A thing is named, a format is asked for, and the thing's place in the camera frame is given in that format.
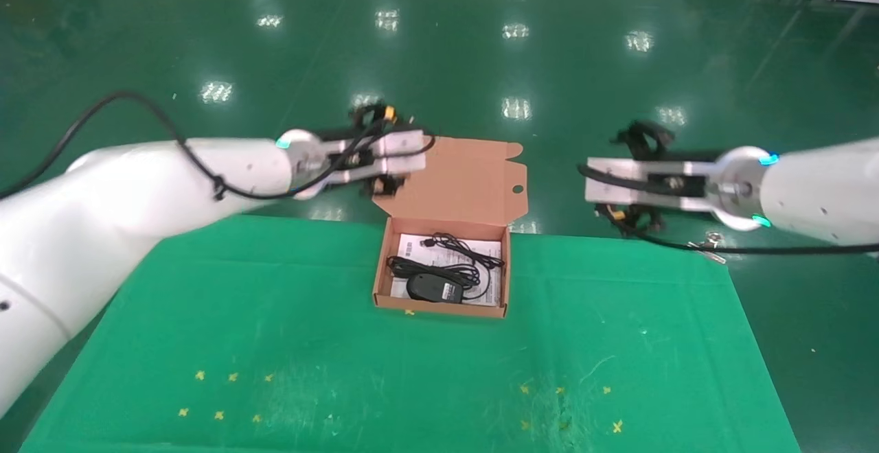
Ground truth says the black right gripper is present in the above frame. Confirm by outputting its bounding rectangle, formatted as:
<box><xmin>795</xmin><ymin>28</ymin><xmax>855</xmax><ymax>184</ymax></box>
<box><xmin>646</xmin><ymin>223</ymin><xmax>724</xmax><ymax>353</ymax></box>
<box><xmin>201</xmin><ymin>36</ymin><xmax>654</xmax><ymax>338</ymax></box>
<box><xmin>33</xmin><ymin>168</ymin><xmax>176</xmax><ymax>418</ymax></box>
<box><xmin>596</xmin><ymin>119</ymin><xmax>723</xmax><ymax>235</ymax></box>

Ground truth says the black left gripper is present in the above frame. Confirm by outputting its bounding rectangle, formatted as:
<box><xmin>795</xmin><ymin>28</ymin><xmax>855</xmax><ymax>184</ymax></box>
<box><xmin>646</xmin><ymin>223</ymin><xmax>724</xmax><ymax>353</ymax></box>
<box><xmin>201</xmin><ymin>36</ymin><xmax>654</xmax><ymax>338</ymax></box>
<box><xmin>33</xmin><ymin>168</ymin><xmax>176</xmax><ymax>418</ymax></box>
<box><xmin>317</xmin><ymin>101</ymin><xmax>407</xmax><ymax>198</ymax></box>

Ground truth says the black data cable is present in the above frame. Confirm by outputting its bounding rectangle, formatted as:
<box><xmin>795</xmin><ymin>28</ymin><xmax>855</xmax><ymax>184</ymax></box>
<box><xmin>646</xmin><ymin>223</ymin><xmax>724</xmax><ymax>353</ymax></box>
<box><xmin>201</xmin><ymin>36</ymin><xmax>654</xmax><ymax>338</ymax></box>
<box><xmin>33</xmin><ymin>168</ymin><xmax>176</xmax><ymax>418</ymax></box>
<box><xmin>386</xmin><ymin>253</ymin><xmax>481</xmax><ymax>288</ymax></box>

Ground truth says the open brown cardboard box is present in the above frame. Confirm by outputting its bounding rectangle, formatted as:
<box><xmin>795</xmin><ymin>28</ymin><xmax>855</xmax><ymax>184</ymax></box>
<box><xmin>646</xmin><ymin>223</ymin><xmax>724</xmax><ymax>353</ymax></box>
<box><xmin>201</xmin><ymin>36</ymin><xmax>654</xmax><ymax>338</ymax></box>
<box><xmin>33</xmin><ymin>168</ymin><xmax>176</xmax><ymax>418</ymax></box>
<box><xmin>372</xmin><ymin>136</ymin><xmax>529</xmax><ymax>319</ymax></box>

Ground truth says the silver metal binder clip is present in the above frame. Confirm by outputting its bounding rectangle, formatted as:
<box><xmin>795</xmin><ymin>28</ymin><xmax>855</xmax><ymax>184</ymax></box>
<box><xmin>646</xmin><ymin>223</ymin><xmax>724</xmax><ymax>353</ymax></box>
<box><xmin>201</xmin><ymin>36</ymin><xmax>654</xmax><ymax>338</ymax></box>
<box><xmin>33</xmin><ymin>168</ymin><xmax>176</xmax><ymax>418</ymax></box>
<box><xmin>687</xmin><ymin>232</ymin><xmax>729</xmax><ymax>265</ymax></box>

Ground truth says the white printed paper leaflet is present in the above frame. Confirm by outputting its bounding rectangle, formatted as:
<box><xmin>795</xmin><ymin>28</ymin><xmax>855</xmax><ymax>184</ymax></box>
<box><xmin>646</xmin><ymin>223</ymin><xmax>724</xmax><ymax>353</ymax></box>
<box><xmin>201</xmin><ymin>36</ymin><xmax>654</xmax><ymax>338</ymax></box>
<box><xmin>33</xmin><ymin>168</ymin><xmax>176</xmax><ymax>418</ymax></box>
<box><xmin>389</xmin><ymin>232</ymin><xmax>503</xmax><ymax>307</ymax></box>

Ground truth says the green table mat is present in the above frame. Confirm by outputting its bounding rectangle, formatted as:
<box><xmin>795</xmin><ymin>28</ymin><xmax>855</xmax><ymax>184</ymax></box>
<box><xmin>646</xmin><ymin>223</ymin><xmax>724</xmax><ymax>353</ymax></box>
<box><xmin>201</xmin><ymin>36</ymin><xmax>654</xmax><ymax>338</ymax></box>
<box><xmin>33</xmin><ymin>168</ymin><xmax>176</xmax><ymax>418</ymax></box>
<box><xmin>21</xmin><ymin>211</ymin><xmax>801</xmax><ymax>453</ymax></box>

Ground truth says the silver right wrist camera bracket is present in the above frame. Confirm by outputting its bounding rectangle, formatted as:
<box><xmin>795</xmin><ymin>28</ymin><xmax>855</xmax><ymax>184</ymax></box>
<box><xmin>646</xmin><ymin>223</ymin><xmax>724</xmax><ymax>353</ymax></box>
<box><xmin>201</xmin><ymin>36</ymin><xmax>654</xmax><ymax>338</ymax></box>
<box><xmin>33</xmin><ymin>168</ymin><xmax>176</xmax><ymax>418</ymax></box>
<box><xmin>585</xmin><ymin>156</ymin><xmax>725</xmax><ymax>212</ymax></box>

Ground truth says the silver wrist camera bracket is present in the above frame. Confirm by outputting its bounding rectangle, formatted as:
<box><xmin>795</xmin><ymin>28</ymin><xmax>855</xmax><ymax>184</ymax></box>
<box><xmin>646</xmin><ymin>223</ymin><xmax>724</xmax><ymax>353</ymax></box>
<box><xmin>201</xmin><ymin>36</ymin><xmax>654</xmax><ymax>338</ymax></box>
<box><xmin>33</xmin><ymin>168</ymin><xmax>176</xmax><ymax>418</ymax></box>
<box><xmin>585</xmin><ymin>156</ymin><xmax>725</xmax><ymax>212</ymax></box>
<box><xmin>328</xmin><ymin>130</ymin><xmax>428</xmax><ymax>184</ymax></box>

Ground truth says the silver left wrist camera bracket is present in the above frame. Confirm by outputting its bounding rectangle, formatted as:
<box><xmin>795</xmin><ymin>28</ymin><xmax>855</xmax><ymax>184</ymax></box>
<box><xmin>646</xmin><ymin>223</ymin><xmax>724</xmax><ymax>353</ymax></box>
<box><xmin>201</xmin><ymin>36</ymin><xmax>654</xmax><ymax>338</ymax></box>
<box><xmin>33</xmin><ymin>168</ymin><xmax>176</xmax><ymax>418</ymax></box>
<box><xmin>328</xmin><ymin>130</ymin><xmax>428</xmax><ymax>184</ymax></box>

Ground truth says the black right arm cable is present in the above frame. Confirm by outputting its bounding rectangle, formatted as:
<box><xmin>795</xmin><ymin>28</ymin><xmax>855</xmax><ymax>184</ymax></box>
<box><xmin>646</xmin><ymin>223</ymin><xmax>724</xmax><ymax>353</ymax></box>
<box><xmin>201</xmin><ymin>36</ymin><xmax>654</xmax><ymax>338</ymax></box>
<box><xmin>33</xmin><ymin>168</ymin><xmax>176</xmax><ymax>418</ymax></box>
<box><xmin>577</xmin><ymin>163</ymin><xmax>879</xmax><ymax>256</ymax></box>

